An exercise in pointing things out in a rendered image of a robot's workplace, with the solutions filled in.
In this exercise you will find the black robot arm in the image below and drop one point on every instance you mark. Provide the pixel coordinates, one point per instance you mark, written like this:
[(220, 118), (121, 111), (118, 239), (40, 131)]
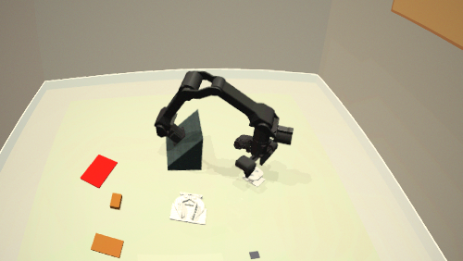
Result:
[(263, 118)]

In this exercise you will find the small orange block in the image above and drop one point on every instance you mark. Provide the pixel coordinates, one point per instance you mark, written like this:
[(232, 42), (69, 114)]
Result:
[(116, 201)]

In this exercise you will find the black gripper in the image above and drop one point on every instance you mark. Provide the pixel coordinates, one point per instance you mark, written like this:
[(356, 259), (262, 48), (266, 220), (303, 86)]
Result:
[(261, 151)]

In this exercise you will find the red flat rectangular plate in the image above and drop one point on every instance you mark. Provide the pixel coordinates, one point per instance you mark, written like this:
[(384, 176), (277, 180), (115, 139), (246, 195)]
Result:
[(98, 171)]

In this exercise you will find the orange flat rectangular plate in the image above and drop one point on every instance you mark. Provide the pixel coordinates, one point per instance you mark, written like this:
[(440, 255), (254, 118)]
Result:
[(107, 245)]

